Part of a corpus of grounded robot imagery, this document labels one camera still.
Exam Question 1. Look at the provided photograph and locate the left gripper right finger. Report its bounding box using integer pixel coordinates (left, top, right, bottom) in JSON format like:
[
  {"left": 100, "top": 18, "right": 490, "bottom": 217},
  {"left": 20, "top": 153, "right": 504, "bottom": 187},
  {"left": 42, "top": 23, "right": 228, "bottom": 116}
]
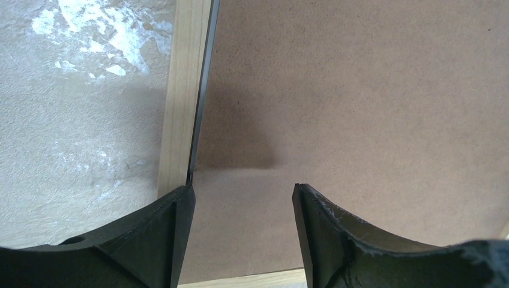
[{"left": 292, "top": 184, "right": 508, "bottom": 287}]

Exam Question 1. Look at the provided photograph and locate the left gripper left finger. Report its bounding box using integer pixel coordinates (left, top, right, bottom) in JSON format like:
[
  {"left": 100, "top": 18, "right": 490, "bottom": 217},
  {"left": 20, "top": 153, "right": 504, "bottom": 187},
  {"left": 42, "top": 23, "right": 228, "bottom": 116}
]
[{"left": 1, "top": 185, "right": 196, "bottom": 287}]

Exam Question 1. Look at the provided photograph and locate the brown backing board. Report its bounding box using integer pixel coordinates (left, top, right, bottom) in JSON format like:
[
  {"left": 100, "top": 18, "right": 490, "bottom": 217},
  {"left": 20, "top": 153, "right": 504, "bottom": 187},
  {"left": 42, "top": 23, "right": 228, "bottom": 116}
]
[{"left": 181, "top": 1, "right": 508, "bottom": 283}]

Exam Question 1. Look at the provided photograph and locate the wooden picture frame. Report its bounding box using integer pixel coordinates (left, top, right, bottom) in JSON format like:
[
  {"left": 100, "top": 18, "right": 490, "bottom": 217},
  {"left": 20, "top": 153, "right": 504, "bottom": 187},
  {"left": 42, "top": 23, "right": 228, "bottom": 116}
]
[{"left": 156, "top": 0, "right": 509, "bottom": 288}]

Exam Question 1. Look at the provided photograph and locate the cat photo print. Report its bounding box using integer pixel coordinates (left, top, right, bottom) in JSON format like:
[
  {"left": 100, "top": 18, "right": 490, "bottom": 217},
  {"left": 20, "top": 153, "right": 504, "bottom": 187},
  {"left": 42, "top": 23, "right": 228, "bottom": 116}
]
[{"left": 186, "top": 0, "right": 220, "bottom": 184}]

